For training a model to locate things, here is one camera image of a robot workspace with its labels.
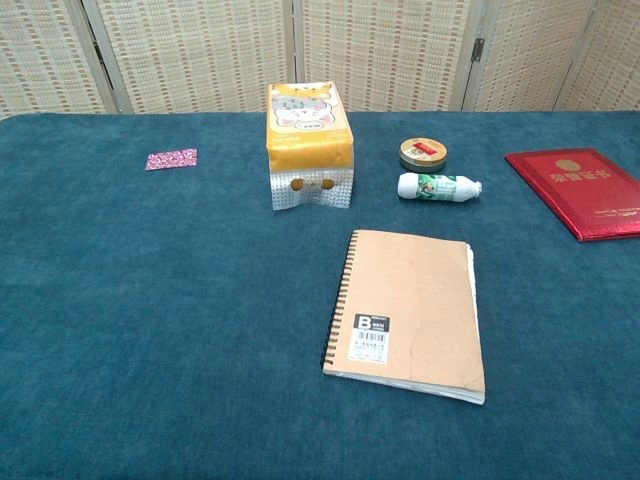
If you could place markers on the yellow cat tissue pack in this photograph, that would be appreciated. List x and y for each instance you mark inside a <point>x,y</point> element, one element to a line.
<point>307,140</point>

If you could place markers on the white green small bottle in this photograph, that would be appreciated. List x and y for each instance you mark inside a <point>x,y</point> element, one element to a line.
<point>435,187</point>

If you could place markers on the round gold tin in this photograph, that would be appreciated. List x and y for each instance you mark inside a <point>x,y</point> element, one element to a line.
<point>423,154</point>

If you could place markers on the pink patterned card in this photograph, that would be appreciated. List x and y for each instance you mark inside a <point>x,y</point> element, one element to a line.
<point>171,159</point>

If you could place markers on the blue velvet table cloth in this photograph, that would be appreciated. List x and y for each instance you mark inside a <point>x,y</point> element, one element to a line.
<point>150,300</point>

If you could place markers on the woven bamboo folding screen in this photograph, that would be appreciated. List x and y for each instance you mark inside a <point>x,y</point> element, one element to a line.
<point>200,50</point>

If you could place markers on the dark metal screen hinge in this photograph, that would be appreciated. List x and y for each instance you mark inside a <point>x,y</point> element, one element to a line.
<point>98,57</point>
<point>478,50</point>

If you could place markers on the red certificate folder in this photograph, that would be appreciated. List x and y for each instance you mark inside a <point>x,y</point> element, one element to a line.
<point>585,195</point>

